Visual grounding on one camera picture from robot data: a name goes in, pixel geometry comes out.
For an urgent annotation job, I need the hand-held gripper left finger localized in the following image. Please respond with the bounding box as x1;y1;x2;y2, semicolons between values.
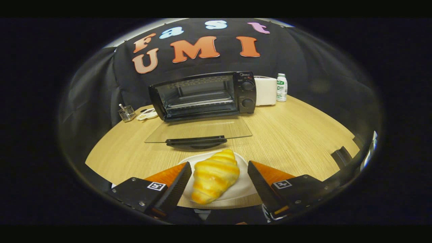
107;162;192;220

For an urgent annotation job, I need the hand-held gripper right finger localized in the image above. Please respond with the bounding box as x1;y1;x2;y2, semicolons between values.
247;161;338;222

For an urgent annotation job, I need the golden croissant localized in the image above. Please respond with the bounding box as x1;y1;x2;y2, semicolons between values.
191;149;240;205

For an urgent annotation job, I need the black toaster oven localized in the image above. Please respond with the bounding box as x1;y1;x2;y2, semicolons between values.
145;71;257;150

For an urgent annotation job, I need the white pop-up toaster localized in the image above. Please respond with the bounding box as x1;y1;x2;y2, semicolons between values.
254;76;277;107

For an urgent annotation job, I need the white plate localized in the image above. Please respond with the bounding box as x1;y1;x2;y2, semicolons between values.
178;150;259;208

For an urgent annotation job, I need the small white dish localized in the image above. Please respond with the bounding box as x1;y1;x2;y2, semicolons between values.
136;108;159;121

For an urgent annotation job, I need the black chair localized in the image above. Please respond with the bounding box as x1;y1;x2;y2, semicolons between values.
330;135;361;170

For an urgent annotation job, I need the metal mesh holder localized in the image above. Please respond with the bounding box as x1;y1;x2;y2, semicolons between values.
118;103;136;122

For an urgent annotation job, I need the white plastic bottle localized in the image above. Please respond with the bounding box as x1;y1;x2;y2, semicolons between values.
276;73;288;103

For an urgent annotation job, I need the black backdrop cloth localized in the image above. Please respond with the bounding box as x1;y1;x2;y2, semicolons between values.
59;19;383;162

